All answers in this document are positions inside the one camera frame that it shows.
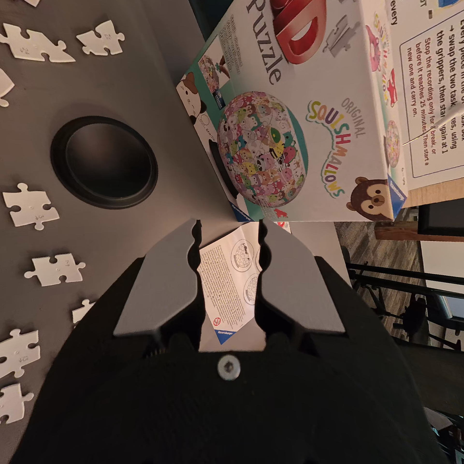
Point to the white printed leaflet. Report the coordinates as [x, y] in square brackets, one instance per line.
[228, 283]

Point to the wooden bench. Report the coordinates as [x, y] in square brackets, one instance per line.
[420, 230]

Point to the wooden easel board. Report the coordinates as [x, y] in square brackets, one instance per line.
[438, 192]

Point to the colourful puzzle box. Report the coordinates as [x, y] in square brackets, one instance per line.
[304, 109]

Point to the spread of white jigsaw pieces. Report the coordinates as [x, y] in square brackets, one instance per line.
[32, 206]

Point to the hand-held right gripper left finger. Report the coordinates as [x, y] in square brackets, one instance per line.
[158, 290]

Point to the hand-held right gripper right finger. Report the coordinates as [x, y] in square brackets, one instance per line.
[303, 290]

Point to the printed instruction sheet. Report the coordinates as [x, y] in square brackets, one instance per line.
[431, 87]

